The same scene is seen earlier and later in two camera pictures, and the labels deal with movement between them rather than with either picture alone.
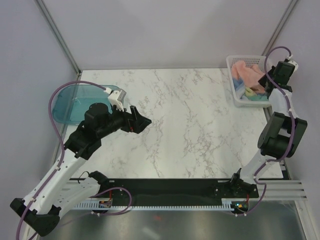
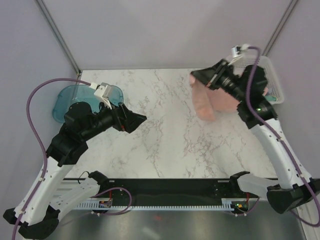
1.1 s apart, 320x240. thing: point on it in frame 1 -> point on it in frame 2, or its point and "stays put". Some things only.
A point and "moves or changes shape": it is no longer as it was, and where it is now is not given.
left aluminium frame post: [60, 37] stays put
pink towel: [250, 75] moves or changes shape
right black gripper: [262, 81] -> [210, 77]
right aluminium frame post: [286, 15] stays put
